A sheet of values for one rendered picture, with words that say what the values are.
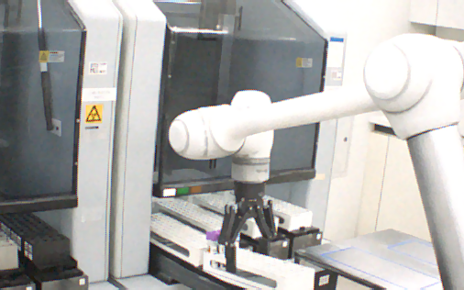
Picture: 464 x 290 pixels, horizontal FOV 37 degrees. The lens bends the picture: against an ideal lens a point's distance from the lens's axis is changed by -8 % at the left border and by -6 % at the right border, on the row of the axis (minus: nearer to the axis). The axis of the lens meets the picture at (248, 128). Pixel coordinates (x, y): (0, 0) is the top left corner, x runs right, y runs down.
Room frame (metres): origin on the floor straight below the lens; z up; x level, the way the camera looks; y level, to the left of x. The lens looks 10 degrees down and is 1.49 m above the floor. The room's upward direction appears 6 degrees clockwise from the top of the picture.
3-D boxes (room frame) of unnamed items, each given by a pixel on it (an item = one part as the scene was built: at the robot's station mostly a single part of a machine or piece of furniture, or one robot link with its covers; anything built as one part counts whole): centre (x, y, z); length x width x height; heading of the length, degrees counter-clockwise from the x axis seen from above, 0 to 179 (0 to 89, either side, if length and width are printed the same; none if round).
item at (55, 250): (1.65, 0.46, 0.85); 0.12 x 0.02 x 0.06; 134
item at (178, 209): (2.10, 0.13, 0.83); 0.30 x 0.10 x 0.06; 44
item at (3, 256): (1.54, 0.57, 0.85); 0.12 x 0.02 x 0.06; 134
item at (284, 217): (2.31, -0.09, 0.83); 0.30 x 0.10 x 0.06; 44
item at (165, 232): (1.92, 0.16, 0.83); 0.30 x 0.10 x 0.06; 44
